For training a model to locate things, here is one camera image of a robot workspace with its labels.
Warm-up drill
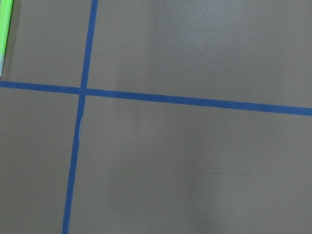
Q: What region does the green highlighter pen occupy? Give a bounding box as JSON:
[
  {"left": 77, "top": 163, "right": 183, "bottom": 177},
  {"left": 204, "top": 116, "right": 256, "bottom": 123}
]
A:
[{"left": 0, "top": 0, "right": 14, "bottom": 76}]

